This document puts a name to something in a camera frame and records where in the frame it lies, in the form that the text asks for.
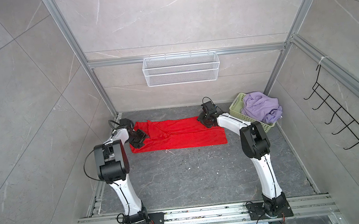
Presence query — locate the red t-shirt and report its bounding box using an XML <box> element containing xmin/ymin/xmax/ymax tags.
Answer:
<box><xmin>130</xmin><ymin>117</ymin><xmax>228</xmax><ymax>154</ymax></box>

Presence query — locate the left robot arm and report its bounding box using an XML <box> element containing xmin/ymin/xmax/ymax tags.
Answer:
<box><xmin>93</xmin><ymin>128</ymin><xmax>150</xmax><ymax>224</ymax></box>

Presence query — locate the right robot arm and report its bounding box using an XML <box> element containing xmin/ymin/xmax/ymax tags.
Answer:
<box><xmin>197</xmin><ymin>112</ymin><xmax>288</xmax><ymax>218</ymax></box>

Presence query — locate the green plastic basket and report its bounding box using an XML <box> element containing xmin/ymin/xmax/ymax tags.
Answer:
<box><xmin>229</xmin><ymin>93</ymin><xmax>276</xmax><ymax>132</ymax></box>

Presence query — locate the purple t-shirt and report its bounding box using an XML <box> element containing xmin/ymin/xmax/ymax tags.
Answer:
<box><xmin>241</xmin><ymin>92</ymin><xmax>283</xmax><ymax>124</ymax></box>

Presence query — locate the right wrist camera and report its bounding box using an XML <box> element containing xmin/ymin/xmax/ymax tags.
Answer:
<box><xmin>201</xmin><ymin>101</ymin><xmax>217</xmax><ymax>115</ymax></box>

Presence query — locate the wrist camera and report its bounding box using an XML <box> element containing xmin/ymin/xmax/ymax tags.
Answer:
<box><xmin>118</xmin><ymin>118</ymin><xmax>135</xmax><ymax>133</ymax></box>
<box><xmin>201</xmin><ymin>101</ymin><xmax>217</xmax><ymax>115</ymax></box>

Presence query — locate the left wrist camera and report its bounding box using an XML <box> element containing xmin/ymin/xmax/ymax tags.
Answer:
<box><xmin>118</xmin><ymin>118</ymin><xmax>135</xmax><ymax>133</ymax></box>

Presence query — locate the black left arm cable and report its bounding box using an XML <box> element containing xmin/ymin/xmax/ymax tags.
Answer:
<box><xmin>78</xmin><ymin>118</ymin><xmax>125</xmax><ymax>184</ymax></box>

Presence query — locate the white wire mesh basket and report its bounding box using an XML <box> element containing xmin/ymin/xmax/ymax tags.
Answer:
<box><xmin>142</xmin><ymin>52</ymin><xmax>220</xmax><ymax>87</ymax></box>

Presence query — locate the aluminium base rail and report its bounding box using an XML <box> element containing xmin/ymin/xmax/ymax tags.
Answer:
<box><xmin>77</xmin><ymin>194</ymin><xmax>347</xmax><ymax>224</ymax></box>

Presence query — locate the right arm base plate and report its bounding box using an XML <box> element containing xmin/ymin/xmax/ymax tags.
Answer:
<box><xmin>245</xmin><ymin>201</ymin><xmax>294</xmax><ymax>221</ymax></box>

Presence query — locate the black wire hook rack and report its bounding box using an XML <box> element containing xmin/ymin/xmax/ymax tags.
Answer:
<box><xmin>304</xmin><ymin>65</ymin><xmax>359</xmax><ymax>150</ymax></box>

